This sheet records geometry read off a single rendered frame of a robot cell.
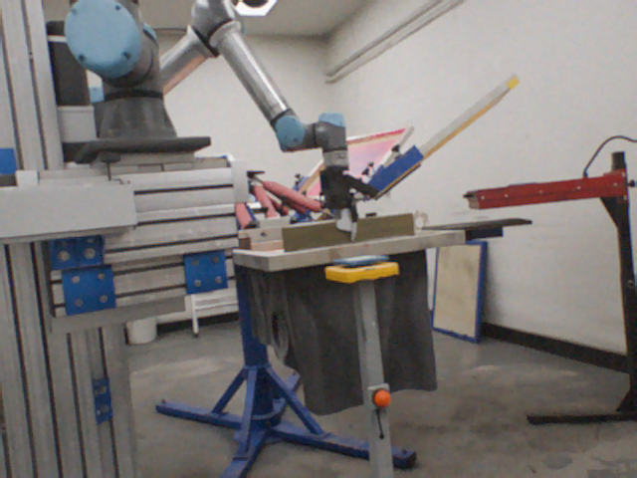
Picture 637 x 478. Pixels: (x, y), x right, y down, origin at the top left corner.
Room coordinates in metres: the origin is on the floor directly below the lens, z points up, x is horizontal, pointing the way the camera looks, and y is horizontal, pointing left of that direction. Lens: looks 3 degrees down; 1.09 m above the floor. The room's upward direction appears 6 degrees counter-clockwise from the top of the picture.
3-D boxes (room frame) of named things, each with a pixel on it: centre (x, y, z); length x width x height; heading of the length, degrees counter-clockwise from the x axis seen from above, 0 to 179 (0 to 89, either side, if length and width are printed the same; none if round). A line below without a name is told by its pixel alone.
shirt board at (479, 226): (2.81, -0.29, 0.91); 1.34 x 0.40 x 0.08; 81
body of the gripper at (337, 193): (1.68, -0.07, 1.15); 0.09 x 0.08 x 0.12; 111
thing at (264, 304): (1.81, 0.15, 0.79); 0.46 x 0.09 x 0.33; 21
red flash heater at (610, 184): (2.69, -1.03, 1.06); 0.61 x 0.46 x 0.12; 81
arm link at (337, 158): (1.68, -0.08, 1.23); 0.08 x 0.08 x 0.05
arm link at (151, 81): (1.19, 0.34, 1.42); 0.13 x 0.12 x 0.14; 4
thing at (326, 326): (1.65, -0.11, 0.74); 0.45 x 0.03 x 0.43; 111
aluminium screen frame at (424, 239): (1.93, -0.01, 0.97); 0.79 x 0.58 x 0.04; 21
